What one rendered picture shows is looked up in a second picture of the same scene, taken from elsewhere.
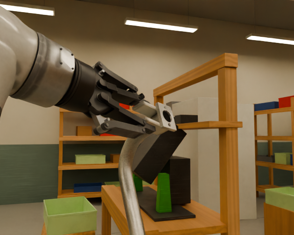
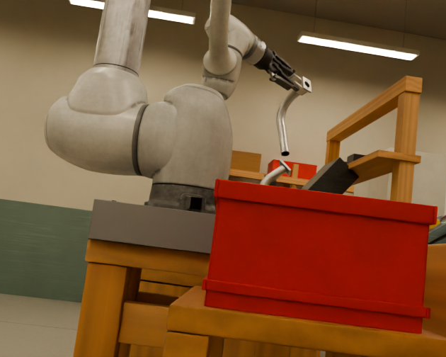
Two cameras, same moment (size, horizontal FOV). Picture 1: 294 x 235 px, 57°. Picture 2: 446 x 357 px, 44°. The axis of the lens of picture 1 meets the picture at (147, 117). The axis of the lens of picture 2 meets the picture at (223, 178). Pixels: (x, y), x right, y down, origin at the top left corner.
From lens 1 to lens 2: 1.49 m
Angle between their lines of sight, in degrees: 12
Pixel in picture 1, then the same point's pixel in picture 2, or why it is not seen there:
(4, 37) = (247, 35)
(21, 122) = (124, 180)
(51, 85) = (257, 54)
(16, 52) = (249, 40)
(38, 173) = not seen: hidden behind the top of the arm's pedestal
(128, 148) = (284, 104)
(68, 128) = not seen: hidden behind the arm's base
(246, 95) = not seen: outside the picture
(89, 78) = (270, 54)
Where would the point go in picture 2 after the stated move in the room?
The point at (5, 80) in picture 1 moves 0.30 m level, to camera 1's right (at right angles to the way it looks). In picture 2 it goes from (245, 48) to (341, 53)
